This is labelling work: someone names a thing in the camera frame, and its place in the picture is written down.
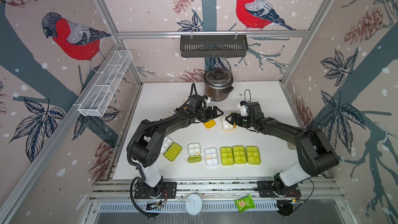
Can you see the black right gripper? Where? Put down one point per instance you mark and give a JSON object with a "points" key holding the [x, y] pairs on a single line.
{"points": [[239, 117]]}

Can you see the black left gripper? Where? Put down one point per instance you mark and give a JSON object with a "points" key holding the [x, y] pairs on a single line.
{"points": [[214, 115]]}

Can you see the large green pillbox front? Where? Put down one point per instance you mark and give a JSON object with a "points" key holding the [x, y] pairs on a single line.
{"points": [[239, 154]]}

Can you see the clear white pillbox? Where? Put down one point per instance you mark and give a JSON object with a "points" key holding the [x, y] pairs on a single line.
{"points": [[211, 157]]}

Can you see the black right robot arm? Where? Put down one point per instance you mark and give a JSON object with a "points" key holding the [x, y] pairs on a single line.
{"points": [[314, 151]]}

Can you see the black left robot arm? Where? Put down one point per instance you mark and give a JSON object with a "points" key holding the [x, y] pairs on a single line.
{"points": [[145, 145]]}

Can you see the silver rice cooker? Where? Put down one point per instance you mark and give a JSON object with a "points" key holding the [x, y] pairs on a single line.
{"points": [[218, 83]]}

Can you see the small green pillbox front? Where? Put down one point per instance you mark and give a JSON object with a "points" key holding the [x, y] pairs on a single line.
{"points": [[194, 153]]}

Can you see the small white cup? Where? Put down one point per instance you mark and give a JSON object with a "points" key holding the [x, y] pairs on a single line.
{"points": [[291, 147]]}

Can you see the green snack packet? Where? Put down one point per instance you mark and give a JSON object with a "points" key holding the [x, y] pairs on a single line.
{"points": [[245, 203]]}

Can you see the white round lid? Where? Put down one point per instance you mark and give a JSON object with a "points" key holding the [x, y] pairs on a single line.
{"points": [[193, 204]]}

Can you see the black hanging wire basket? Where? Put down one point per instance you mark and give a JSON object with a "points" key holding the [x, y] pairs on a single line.
{"points": [[213, 46]]}

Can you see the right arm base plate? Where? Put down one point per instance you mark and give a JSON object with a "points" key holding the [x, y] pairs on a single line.
{"points": [[276, 189]]}

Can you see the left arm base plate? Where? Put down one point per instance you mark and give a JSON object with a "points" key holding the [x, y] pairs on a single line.
{"points": [[162, 190]]}

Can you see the white wire mesh shelf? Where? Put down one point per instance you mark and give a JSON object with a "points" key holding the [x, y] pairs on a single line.
{"points": [[100, 95]]}

